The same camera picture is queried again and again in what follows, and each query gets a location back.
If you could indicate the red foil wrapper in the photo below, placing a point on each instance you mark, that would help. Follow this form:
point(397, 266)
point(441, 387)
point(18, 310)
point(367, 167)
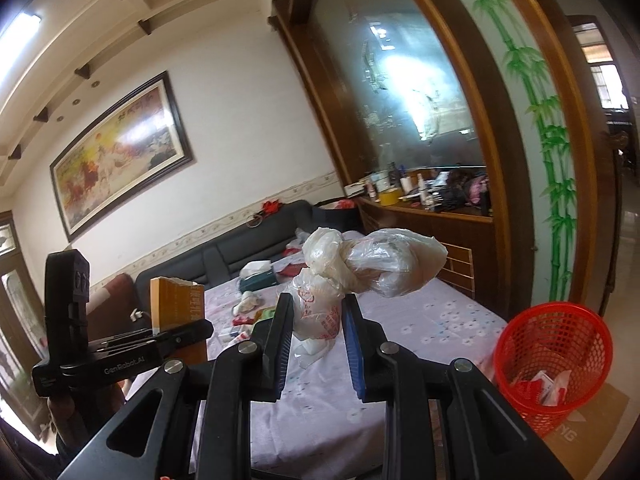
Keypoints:
point(243, 320)

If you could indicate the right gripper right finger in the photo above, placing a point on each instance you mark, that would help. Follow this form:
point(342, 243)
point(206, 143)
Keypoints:
point(440, 409)

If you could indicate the orange carton box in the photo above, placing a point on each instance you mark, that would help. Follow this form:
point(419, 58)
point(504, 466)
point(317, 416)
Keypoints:
point(175, 302)

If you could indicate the brown wooden chair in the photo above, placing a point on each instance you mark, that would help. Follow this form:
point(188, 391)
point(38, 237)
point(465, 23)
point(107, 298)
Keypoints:
point(109, 308)

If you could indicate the yellow tub on cabinet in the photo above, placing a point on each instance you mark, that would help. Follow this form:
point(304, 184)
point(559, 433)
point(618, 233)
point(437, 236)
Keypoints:
point(389, 197)

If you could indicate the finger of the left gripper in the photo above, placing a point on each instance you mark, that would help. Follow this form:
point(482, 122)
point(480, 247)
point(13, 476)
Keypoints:
point(160, 339)

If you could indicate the wooden sideboard cabinet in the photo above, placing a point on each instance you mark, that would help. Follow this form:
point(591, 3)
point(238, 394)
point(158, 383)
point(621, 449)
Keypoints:
point(472, 109)

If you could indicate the red flat pouch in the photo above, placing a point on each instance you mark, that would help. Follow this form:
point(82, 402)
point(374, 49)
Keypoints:
point(291, 270)

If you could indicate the red plastic waste basket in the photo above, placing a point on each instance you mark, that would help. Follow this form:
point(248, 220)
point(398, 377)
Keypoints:
point(550, 360)

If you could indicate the green tissue box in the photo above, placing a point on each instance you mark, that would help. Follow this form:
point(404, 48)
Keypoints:
point(257, 275)

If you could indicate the framed landscape painting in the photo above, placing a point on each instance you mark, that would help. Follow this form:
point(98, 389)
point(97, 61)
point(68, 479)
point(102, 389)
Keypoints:
point(136, 142)

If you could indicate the crumpled white cloth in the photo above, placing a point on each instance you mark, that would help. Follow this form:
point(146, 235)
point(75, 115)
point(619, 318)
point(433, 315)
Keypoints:
point(249, 301)

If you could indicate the black leather sofa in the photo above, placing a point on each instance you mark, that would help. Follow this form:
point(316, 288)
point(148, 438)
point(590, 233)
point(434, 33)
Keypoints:
point(220, 259)

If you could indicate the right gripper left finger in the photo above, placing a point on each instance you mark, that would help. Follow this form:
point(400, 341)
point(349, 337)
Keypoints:
point(193, 422)

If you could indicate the white plastic bag bundle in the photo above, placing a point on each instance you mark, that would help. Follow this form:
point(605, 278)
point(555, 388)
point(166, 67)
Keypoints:
point(389, 262)

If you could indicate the dark shopping bag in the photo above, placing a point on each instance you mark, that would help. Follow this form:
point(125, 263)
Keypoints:
point(341, 214)

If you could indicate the green towel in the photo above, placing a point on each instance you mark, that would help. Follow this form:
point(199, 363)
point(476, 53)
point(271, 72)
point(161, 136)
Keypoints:
point(265, 314)

